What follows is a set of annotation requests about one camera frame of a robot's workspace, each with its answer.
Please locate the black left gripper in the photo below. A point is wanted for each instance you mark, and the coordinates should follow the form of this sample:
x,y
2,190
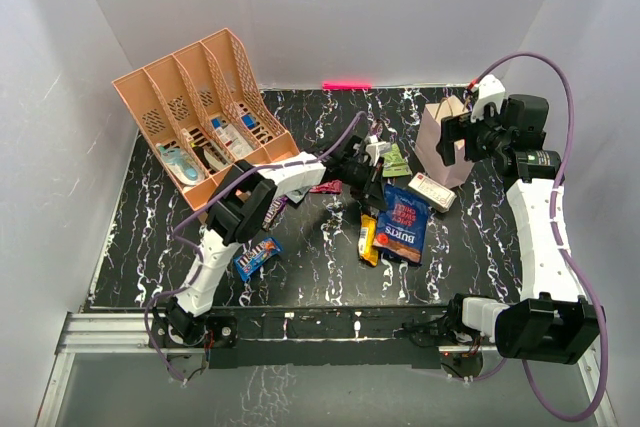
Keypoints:
x,y
374,181

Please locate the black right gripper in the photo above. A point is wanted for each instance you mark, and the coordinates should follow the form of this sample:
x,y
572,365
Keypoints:
x,y
453,129

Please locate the blue Burts chips bag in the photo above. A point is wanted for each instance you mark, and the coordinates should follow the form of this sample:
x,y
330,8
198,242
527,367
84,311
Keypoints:
x,y
401,229

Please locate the blue M&M's packet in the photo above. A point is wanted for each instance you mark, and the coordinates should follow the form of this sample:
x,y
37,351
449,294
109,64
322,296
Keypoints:
x,y
252,260

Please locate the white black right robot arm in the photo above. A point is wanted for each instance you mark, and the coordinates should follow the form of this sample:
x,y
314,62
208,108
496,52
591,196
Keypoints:
x,y
553,320

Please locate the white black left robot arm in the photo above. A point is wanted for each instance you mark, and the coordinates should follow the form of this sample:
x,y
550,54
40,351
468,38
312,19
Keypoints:
x,y
240,205

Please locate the red snack packet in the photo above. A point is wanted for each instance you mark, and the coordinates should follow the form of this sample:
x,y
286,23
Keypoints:
x,y
330,187

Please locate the green snack packet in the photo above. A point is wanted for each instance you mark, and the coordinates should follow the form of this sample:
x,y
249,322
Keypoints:
x,y
395,165

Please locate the yellow snack bar packet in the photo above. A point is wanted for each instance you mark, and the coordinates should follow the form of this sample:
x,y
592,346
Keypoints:
x,y
366,250

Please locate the purple M&M's packet far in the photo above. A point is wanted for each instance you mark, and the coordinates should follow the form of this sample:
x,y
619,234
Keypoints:
x,y
375,131

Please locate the light blue Himalaya snack packet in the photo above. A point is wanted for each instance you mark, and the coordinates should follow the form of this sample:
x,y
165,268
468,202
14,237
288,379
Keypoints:
x,y
297,196

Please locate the white red cardboard box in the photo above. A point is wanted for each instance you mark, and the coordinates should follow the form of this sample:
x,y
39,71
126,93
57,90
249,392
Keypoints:
x,y
436,195

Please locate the purple brown M&M's packet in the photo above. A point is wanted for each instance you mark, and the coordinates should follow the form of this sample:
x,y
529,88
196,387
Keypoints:
x,y
275,208

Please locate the pink red marker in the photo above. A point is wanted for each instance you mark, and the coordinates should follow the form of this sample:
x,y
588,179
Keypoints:
x,y
335,86

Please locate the blue eraser block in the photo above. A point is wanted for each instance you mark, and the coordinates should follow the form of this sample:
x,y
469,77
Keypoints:
x,y
249,121

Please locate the white printed paper packet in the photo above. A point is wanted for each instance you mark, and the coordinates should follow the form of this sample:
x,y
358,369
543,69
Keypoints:
x,y
231,138

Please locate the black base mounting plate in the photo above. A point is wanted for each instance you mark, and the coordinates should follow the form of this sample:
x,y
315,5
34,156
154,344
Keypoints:
x,y
234,337

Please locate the peach plastic desk organizer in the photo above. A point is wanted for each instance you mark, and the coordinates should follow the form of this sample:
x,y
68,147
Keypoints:
x,y
174,98

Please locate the blue correction tape blister pack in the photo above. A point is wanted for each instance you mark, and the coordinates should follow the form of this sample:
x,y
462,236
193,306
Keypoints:
x,y
180,164

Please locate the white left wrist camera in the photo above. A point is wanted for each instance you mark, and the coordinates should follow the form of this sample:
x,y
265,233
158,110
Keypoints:
x,y
374,148

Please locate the aluminium frame rail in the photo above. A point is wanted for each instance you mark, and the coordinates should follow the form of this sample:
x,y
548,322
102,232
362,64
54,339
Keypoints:
x,y
105,374

